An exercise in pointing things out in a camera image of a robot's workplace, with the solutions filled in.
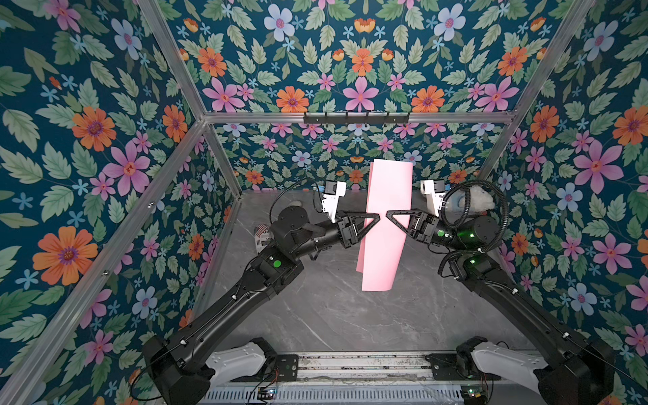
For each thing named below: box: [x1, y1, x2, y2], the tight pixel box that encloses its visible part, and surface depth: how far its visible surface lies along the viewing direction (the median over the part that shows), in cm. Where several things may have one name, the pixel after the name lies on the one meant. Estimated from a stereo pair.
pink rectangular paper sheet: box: [356, 159, 413, 292], surface depth 56 cm
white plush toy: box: [469, 184, 496, 214], surface depth 108 cm
